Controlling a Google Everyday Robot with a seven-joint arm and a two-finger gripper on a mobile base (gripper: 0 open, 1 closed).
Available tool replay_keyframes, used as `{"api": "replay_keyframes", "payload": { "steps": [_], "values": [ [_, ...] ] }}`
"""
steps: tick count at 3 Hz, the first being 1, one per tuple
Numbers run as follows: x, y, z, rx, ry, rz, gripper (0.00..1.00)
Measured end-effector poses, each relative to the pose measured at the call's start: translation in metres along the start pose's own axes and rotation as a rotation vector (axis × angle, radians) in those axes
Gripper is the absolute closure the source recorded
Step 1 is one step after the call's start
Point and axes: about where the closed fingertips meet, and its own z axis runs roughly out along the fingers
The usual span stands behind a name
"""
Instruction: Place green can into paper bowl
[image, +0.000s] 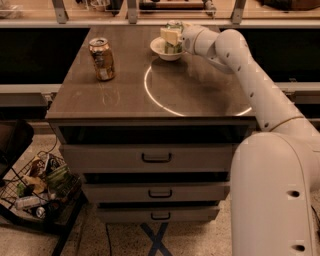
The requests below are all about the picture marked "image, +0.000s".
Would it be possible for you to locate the green soda can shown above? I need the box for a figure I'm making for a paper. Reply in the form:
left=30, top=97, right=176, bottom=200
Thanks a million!
left=164, top=20, right=183, bottom=54

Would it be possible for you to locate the grey drawer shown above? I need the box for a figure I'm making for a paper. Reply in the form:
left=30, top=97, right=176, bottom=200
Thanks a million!
left=82, top=182, right=230, bottom=203
left=96, top=206, right=220, bottom=223
left=60, top=144, right=235, bottom=174

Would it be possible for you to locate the white paper bowl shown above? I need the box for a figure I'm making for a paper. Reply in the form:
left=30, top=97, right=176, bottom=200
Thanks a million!
left=150, top=37, right=182, bottom=61

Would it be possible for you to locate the top grey drawer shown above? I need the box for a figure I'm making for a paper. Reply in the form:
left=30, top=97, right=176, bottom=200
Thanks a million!
left=60, top=144, right=235, bottom=174

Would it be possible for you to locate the small silver can in basket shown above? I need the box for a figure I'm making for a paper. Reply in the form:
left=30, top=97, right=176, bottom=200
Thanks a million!
left=36, top=206, right=46, bottom=219

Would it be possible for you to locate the black cable under cabinet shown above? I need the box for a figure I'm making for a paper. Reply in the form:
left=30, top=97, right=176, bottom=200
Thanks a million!
left=105, top=223, right=114, bottom=256

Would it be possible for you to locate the middle grey drawer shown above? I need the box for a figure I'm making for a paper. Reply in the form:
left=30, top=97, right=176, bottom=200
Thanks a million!
left=82, top=182, right=230, bottom=203

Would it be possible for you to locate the black chair left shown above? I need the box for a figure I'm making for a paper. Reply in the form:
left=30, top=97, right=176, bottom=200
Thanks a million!
left=0, top=120, right=34, bottom=179

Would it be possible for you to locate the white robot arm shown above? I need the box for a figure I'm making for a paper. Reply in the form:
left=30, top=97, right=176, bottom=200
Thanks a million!
left=178, top=23, right=320, bottom=256

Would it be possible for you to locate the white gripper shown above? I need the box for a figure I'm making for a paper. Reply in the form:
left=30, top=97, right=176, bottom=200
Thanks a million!
left=160, top=22, right=214, bottom=56

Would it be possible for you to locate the green snack bag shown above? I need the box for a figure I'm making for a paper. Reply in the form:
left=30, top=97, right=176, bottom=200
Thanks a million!
left=46, top=164, right=72, bottom=192

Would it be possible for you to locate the bottom grey drawer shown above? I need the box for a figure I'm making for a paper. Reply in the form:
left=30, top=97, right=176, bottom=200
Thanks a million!
left=96, top=206, right=220, bottom=223

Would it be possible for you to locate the grey drawer cabinet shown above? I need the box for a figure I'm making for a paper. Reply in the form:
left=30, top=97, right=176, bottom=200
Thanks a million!
left=47, top=26, right=256, bottom=208

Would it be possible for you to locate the orange brown soda can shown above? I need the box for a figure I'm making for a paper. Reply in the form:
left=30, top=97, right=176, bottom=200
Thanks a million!
left=89, top=37, right=115, bottom=81

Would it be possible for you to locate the clear plastic bottle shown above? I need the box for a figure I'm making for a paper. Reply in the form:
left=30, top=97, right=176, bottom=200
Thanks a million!
left=14, top=196, right=48, bottom=210

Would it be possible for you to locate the black wire basket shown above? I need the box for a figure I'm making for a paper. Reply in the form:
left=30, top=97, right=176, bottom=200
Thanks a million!
left=0, top=151, right=81, bottom=220

